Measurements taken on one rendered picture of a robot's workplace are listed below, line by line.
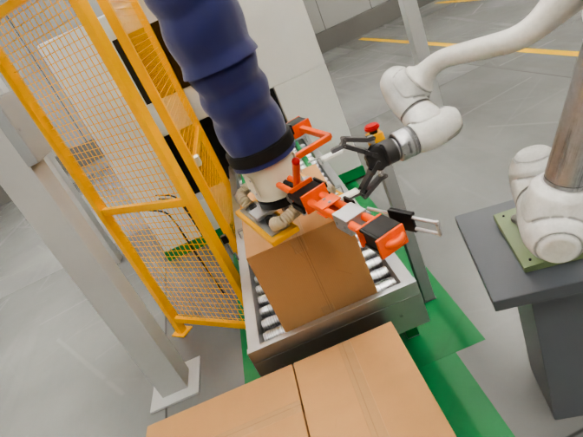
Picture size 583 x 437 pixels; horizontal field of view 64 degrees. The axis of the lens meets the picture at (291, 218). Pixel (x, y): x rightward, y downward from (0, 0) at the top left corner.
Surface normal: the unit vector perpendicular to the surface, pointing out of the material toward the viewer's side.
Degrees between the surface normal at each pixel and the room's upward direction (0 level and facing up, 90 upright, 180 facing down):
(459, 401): 0
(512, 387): 0
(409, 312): 90
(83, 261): 90
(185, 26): 77
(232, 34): 100
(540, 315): 90
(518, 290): 0
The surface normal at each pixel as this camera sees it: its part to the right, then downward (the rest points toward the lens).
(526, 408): -0.37, -0.82
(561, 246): -0.26, 0.67
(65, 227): 0.15, 0.41
